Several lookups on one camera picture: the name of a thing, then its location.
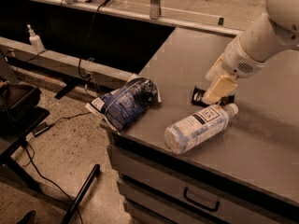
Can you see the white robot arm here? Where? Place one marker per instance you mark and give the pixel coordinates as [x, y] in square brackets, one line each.
[276, 30]

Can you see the grey metal post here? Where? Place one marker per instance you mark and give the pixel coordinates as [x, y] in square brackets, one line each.
[155, 9]

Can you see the grey metal rail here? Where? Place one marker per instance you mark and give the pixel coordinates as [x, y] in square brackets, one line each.
[54, 61]

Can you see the blue chip bag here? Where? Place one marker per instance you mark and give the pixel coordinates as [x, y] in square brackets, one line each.
[122, 106]

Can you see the black rxbar chocolate bar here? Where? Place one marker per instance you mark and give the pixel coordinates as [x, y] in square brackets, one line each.
[197, 98]

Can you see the black drawer handle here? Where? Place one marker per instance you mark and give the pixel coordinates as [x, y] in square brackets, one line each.
[202, 199]

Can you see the black power adapter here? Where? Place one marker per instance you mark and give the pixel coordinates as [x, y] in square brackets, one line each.
[40, 129]

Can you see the blue plastic water bottle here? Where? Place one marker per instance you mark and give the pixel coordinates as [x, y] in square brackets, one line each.
[192, 131]

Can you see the black metal leg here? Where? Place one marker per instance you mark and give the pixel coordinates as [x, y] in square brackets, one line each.
[74, 207]

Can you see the white pump dispenser bottle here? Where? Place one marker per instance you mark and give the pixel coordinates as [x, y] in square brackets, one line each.
[35, 40]

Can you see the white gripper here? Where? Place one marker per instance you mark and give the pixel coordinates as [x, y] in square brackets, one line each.
[237, 61]

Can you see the grey drawer cabinet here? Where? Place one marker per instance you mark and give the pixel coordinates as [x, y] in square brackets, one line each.
[152, 184]

